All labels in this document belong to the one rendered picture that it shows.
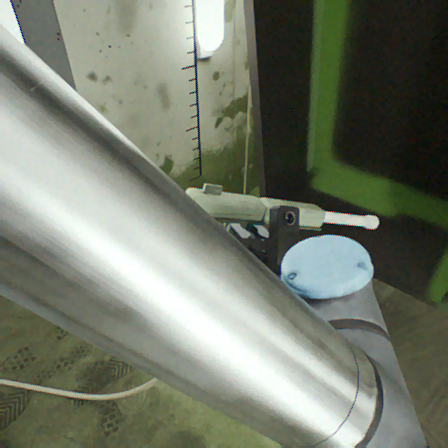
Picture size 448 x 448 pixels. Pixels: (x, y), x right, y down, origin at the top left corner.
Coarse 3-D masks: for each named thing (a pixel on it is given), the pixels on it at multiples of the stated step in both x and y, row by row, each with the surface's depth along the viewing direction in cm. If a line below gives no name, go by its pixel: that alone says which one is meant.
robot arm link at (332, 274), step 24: (312, 240) 38; (336, 240) 37; (288, 264) 36; (312, 264) 35; (336, 264) 34; (360, 264) 34; (312, 288) 33; (336, 288) 32; (360, 288) 33; (336, 312) 31; (360, 312) 31
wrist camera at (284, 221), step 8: (272, 208) 57; (280, 208) 55; (288, 208) 56; (296, 208) 57; (272, 216) 56; (280, 216) 55; (288, 216) 56; (296, 216) 57; (272, 224) 56; (280, 224) 55; (288, 224) 56; (296, 224) 57; (272, 232) 56; (280, 232) 55; (288, 232) 56; (296, 232) 57; (272, 240) 56; (280, 240) 55; (288, 240) 56; (296, 240) 57; (272, 248) 56; (280, 248) 55; (288, 248) 56; (272, 256) 56; (280, 256) 55; (272, 264) 56; (280, 264) 55; (280, 272) 55
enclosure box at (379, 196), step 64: (256, 0) 74; (320, 0) 93; (384, 0) 86; (256, 64) 80; (320, 64) 108; (384, 64) 96; (256, 128) 94; (320, 128) 124; (384, 128) 108; (320, 192) 128; (384, 192) 124; (384, 256) 107
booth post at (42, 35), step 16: (16, 0) 88; (32, 0) 90; (48, 0) 92; (32, 16) 91; (48, 16) 94; (32, 32) 93; (48, 32) 96; (32, 48) 95; (48, 48) 97; (64, 48) 100; (48, 64) 99; (64, 64) 102; (64, 80) 104
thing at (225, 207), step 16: (192, 192) 61; (208, 192) 62; (208, 208) 62; (224, 208) 63; (240, 208) 64; (256, 208) 66; (304, 208) 72; (224, 224) 66; (240, 224) 67; (304, 224) 73; (320, 224) 74; (352, 224) 81; (368, 224) 83
